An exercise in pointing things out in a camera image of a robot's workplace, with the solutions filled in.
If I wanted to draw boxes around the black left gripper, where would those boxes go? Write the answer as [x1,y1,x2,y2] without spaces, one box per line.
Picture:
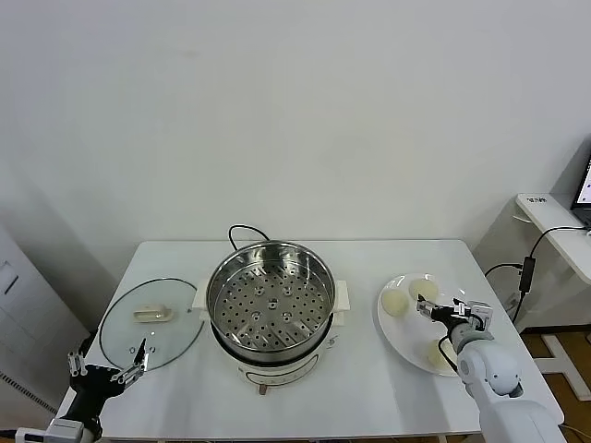
[59,335,150,419]

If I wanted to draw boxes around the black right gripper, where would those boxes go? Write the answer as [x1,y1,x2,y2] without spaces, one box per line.
[416,294,472,329]

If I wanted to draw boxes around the white steamed baozi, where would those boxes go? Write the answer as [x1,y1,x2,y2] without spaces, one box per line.
[408,278,439,301]
[381,290,408,318]
[424,340,458,374]

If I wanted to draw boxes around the round glass pot lid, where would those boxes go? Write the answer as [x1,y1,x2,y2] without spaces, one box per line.
[99,276,206,373]

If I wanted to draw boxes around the perforated steel steamer basket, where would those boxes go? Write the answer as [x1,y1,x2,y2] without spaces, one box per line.
[205,240,337,354]

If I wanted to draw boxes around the large white plate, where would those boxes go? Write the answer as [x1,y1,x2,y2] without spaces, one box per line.
[377,272,467,378]

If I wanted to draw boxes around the white electric cooker base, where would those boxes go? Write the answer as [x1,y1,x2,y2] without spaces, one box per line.
[191,279,352,397]

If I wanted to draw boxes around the black laptop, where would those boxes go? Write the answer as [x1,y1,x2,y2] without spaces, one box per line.
[570,138,591,227]

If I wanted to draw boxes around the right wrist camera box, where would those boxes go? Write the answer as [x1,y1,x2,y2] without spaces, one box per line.
[466,299,493,331]

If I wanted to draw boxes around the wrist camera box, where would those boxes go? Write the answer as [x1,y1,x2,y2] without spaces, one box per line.
[466,299,493,331]
[0,416,93,443]

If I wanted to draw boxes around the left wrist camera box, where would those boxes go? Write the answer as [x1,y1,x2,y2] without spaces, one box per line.
[0,416,93,443]

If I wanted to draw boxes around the black adapter cable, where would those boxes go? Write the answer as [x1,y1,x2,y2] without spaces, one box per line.
[483,224,591,327]

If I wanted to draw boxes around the black cooker power cable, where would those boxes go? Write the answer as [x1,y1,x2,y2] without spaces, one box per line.
[228,224,271,253]

